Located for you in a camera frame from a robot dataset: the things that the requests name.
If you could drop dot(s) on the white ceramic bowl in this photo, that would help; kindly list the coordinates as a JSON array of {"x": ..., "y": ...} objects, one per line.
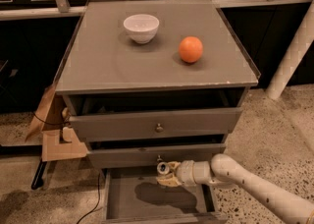
[{"x": 141, "y": 28}]

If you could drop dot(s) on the orange fruit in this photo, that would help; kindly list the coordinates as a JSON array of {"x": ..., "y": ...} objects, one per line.
[{"x": 191, "y": 49}]

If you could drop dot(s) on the grey drawer cabinet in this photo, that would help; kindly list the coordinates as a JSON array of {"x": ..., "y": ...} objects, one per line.
[{"x": 108, "y": 73}]

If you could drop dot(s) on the grey top drawer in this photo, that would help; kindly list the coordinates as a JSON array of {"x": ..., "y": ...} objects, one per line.
[{"x": 156, "y": 125}]

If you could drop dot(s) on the silver redbull can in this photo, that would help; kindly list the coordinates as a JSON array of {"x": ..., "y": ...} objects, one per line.
[{"x": 163, "y": 169}]

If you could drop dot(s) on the grey drawer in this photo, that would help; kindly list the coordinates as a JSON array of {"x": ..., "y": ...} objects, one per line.
[
  {"x": 149, "y": 156},
  {"x": 133, "y": 196},
  {"x": 156, "y": 125}
]

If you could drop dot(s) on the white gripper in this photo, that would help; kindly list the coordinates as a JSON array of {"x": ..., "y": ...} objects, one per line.
[{"x": 186, "y": 172}]

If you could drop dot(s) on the black floor bar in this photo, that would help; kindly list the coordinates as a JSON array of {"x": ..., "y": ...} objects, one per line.
[{"x": 37, "y": 181}]

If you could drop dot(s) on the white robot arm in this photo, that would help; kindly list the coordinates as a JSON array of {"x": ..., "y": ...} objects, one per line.
[{"x": 222, "y": 170}]

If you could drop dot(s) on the grey middle drawer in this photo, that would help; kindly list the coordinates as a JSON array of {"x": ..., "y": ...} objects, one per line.
[{"x": 149, "y": 156}]

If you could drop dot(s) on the grey bottom drawer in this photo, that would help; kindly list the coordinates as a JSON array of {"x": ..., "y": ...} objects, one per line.
[{"x": 133, "y": 196}]

